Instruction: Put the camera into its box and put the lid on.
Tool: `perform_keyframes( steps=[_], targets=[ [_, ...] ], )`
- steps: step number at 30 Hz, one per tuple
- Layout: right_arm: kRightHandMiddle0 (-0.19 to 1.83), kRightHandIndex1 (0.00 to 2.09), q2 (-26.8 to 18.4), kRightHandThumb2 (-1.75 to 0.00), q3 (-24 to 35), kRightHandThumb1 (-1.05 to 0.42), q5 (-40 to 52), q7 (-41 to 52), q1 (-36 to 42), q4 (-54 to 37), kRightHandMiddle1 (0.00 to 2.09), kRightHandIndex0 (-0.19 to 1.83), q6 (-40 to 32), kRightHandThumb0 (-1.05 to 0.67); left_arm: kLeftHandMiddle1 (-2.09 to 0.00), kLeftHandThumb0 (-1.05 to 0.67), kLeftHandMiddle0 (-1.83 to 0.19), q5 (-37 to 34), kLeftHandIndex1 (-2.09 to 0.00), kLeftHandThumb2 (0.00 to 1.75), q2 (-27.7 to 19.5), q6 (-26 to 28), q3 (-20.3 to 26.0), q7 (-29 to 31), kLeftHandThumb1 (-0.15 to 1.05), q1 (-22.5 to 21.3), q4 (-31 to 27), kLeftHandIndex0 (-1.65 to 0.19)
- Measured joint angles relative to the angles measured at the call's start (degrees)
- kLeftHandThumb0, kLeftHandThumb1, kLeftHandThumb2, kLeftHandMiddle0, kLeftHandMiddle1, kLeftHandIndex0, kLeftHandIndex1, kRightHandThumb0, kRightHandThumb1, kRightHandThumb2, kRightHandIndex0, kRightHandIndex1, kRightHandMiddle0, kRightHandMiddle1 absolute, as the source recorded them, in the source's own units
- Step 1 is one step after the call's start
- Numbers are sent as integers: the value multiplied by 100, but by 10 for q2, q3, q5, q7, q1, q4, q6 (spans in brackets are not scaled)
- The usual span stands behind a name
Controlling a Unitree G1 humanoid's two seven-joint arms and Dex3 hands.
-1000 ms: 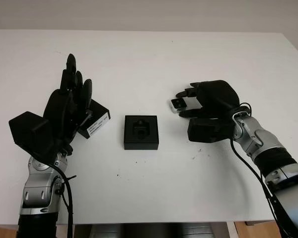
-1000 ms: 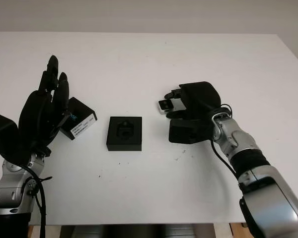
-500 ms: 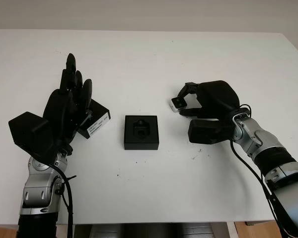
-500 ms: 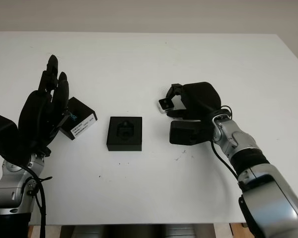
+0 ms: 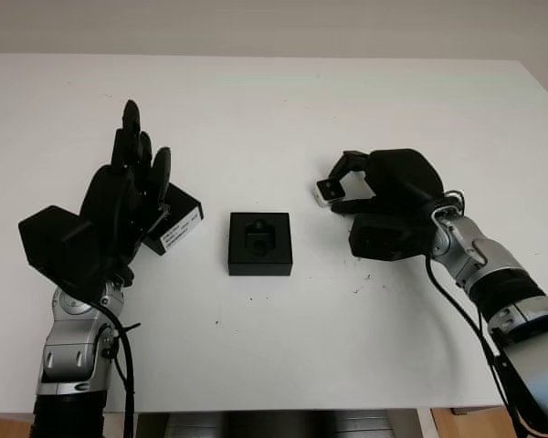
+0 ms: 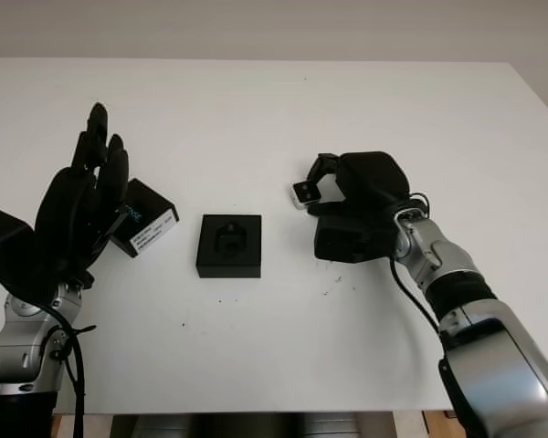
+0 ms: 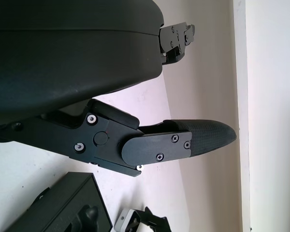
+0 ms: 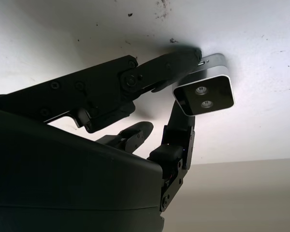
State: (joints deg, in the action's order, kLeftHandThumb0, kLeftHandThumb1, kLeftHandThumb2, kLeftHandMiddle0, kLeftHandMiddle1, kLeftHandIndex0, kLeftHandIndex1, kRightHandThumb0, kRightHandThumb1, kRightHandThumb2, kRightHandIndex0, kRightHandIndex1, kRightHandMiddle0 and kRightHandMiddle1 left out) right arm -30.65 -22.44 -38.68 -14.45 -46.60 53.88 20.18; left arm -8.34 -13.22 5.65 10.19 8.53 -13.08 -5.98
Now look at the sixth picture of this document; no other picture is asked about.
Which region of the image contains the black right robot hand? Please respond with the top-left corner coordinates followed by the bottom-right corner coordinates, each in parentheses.
top-left (303, 150), bottom-right (412, 221)

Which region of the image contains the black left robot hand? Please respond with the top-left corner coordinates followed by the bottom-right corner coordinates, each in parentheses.
top-left (32, 102), bottom-right (132, 289)

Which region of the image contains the small silver action camera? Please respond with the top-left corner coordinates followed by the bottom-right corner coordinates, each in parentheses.
top-left (290, 181), bottom-right (321, 210)

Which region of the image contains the black box lid white label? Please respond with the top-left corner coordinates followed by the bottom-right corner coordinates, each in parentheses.
top-left (109, 178), bottom-right (180, 260)

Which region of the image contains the dark grey robot torso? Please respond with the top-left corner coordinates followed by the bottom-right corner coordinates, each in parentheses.
top-left (109, 412), bottom-right (396, 438)

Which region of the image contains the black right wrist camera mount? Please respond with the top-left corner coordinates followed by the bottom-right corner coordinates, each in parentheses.
top-left (312, 214), bottom-right (396, 265)

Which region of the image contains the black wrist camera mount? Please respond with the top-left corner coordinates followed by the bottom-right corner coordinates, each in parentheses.
top-left (0, 208), bottom-right (69, 300)
top-left (312, 214), bottom-right (396, 265)

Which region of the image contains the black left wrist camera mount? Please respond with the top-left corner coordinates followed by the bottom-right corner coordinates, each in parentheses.
top-left (0, 208), bottom-right (69, 300)

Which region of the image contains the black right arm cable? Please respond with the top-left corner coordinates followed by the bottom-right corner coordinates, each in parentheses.
top-left (389, 191), bottom-right (443, 337)

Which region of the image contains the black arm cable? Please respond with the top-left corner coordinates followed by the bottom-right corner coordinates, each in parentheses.
top-left (40, 304), bottom-right (97, 438)
top-left (389, 191), bottom-right (443, 337)

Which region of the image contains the black camera box base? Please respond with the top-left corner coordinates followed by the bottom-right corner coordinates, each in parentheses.
top-left (195, 213), bottom-right (262, 280)

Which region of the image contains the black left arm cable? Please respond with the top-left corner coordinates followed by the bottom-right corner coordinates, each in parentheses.
top-left (40, 304), bottom-right (97, 438)

